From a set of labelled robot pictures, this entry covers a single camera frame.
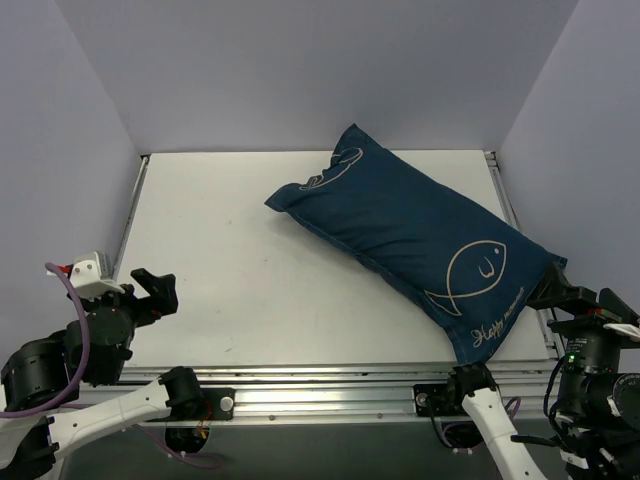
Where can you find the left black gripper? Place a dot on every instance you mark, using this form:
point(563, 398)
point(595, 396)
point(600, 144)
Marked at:
point(141, 302)

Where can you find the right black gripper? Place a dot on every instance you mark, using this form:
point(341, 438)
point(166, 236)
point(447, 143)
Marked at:
point(576, 295)

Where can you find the blue fish-print pillowcase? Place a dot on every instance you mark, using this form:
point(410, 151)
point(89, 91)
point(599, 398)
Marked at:
point(468, 270)

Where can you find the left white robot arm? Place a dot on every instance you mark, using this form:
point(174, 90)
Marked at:
point(40, 424)

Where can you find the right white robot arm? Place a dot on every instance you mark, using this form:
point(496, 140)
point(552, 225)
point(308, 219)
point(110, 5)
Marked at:
point(591, 407)

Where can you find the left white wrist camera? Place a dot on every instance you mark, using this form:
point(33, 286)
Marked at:
point(90, 276)

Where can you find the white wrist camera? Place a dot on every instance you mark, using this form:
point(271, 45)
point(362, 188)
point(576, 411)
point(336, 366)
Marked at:
point(90, 276)
point(625, 330)

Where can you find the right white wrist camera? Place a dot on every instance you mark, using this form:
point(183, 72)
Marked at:
point(625, 330)

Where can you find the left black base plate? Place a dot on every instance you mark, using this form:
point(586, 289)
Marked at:
point(217, 405)

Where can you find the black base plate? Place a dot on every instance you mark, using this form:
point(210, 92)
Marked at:
point(217, 405)
point(431, 399)

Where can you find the aluminium mounting rail frame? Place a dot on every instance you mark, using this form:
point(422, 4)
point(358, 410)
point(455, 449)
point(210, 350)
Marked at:
point(299, 331)

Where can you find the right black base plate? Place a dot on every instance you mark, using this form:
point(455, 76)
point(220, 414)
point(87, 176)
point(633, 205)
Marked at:
point(431, 399)

